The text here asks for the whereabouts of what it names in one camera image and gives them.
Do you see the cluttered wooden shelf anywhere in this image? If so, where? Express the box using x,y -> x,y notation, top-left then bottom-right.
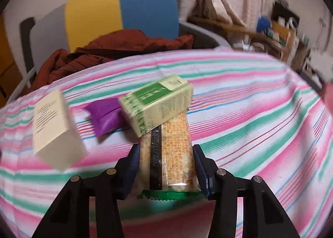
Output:
187,0 -> 323,88

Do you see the striped tablecloth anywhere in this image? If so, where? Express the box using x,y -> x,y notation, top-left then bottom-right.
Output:
0,47 -> 333,238

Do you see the wooden wardrobe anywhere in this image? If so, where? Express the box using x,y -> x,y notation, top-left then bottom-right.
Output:
0,17 -> 22,101

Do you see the grey yellow blue chair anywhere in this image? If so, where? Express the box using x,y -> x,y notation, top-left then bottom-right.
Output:
26,0 -> 231,88

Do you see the cream box with text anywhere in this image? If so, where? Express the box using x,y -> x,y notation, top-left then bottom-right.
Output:
32,89 -> 88,171

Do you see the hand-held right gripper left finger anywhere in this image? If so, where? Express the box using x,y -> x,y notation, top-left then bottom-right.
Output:
31,143 -> 142,238

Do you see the green and cream box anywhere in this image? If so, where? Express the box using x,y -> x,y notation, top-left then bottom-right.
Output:
118,74 -> 194,137

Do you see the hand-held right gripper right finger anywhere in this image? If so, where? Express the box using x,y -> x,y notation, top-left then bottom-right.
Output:
192,144 -> 302,238

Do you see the black foam roll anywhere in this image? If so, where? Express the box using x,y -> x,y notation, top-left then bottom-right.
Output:
20,17 -> 35,72

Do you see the purple packet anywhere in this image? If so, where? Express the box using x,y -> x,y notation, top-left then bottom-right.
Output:
84,98 -> 128,138

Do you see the cereal snack bar packet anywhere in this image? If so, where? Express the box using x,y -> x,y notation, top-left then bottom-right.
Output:
137,112 -> 205,201

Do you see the brown red jacket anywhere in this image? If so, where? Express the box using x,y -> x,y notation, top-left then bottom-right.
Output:
26,29 -> 194,93

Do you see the blue round object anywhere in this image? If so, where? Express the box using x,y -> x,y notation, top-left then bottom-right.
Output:
256,16 -> 271,34

